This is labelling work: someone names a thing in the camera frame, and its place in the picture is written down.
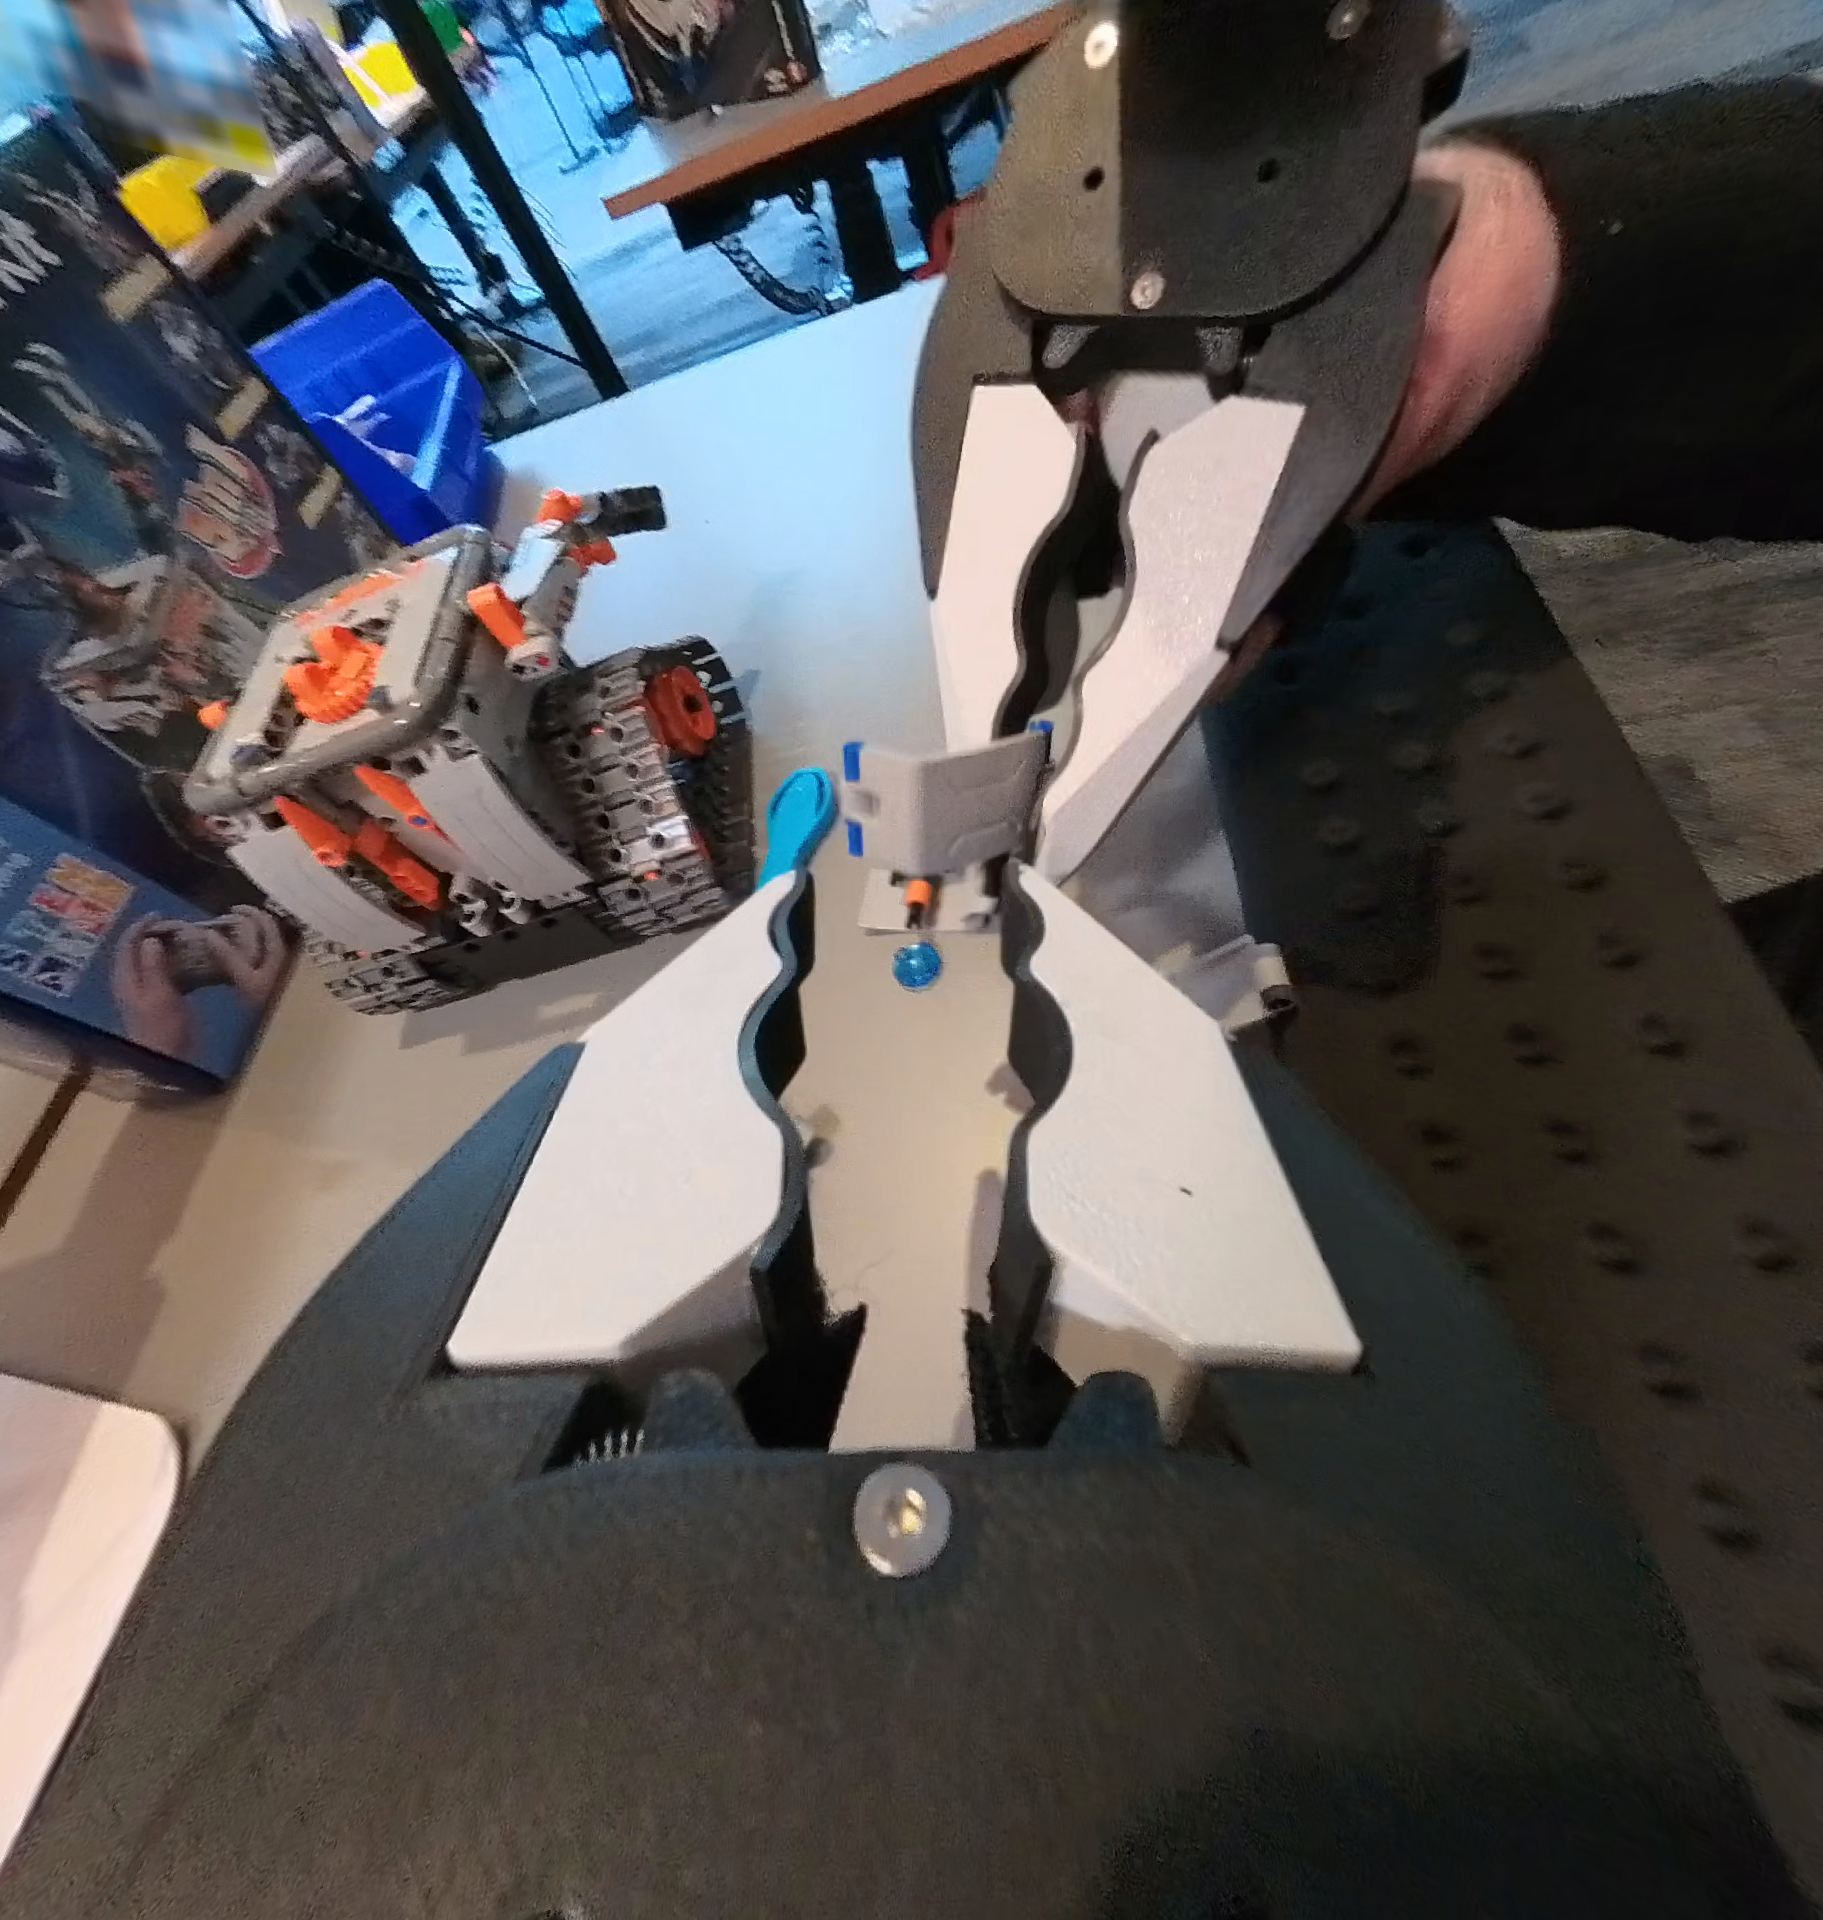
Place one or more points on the cyan brick separator tool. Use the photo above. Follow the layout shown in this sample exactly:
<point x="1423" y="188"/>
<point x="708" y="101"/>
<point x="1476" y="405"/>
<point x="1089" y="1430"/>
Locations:
<point x="799" y="817"/>

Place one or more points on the blue robot kit box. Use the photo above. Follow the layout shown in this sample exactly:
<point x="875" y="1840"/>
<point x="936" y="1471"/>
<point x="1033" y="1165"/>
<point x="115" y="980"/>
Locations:
<point x="100" y="526"/>

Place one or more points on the blue connector pin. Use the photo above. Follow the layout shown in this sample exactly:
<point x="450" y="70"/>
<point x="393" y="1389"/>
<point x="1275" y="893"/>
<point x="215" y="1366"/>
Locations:
<point x="854" y="759"/>

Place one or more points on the grey panel assembly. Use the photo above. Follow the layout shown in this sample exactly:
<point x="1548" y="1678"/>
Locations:
<point x="955" y="900"/>

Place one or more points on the toy tracked robot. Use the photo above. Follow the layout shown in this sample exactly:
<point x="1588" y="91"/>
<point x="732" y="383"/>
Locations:
<point x="402" y="780"/>

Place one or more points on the yellow storage bin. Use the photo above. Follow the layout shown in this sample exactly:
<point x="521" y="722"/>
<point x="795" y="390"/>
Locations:
<point x="192" y="203"/>

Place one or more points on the wooden work table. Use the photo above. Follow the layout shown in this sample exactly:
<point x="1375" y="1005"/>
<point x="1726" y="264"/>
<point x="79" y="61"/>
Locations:
<point x="822" y="128"/>

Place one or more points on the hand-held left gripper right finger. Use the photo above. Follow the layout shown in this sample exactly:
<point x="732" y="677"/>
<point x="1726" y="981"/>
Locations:
<point x="1180" y="1199"/>

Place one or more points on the black pole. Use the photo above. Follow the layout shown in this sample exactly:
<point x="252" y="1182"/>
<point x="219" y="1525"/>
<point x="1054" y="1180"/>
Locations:
<point x="506" y="197"/>

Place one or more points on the toy car box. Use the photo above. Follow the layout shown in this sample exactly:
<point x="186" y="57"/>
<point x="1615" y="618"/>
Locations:
<point x="716" y="55"/>

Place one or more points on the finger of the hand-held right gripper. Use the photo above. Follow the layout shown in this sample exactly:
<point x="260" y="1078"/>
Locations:
<point x="985" y="572"/>
<point x="1180" y="572"/>

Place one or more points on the person's right hand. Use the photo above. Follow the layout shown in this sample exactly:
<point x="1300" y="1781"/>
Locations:
<point x="1482" y="300"/>

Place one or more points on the grey panel piece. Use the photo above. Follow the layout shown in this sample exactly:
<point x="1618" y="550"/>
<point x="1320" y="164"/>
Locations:
<point x="950" y="797"/>

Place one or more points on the grey curved panel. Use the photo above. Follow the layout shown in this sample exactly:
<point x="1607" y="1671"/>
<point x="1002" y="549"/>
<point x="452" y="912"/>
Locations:
<point x="1242" y="983"/>

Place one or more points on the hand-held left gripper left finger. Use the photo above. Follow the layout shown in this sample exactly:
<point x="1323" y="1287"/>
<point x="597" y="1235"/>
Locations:
<point x="626" y="1199"/>

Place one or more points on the book stand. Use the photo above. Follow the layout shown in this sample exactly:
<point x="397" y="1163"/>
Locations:
<point x="40" y="1575"/>

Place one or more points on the blue storage bin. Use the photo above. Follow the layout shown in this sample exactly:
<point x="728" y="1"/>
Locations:
<point x="386" y="406"/>

